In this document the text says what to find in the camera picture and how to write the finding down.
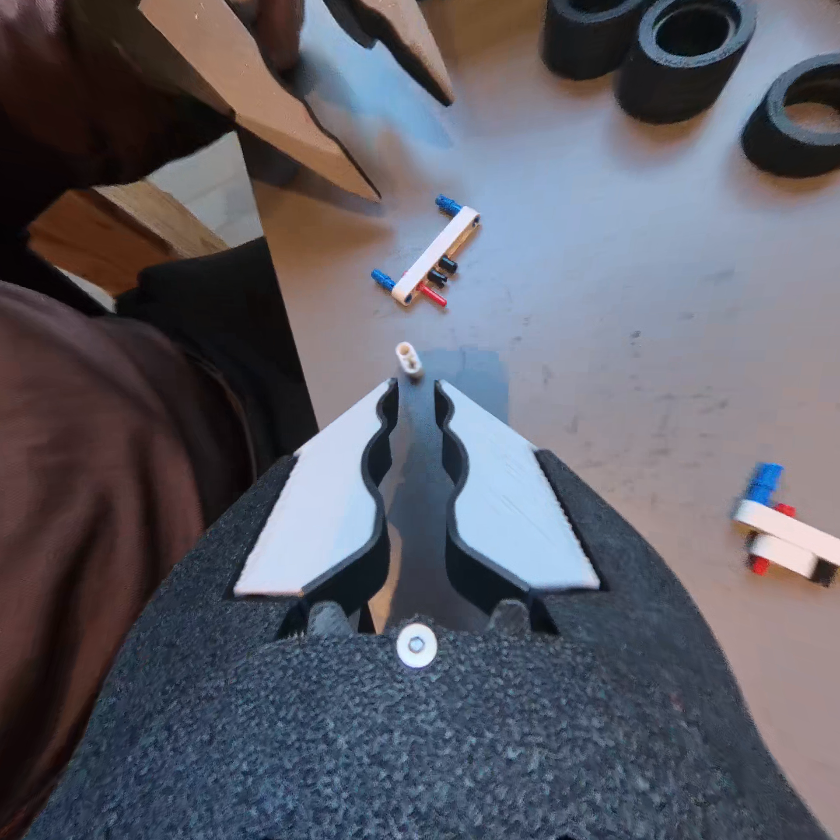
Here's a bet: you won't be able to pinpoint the black rubber toy tyre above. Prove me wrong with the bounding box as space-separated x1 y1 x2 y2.
539 0 652 81
615 0 757 125
741 52 840 179

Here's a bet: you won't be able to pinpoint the grey desk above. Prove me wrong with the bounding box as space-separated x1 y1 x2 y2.
239 0 840 815

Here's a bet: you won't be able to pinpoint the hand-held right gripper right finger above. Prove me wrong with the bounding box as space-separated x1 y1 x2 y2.
434 379 601 635

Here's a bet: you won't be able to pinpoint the person's left forearm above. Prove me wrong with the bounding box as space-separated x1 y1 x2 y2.
0 0 238 227

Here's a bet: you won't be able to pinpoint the person's left hand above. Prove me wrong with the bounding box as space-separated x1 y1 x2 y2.
252 0 306 73

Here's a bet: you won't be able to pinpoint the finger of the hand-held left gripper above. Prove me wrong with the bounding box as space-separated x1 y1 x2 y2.
322 0 456 109
138 0 383 204

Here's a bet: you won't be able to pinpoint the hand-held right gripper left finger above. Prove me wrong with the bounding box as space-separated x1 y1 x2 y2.
233 378 400 619

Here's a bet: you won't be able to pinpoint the person's torso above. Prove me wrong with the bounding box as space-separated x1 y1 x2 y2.
0 236 320 840

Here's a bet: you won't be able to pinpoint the white holed brick beam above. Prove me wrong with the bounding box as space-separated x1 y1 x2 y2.
392 205 483 308

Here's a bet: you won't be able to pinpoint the white beam assembly with pins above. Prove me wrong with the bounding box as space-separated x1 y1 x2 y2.
731 462 840 588

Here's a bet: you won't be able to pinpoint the wooden plank frame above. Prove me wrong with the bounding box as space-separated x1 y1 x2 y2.
26 179 232 298

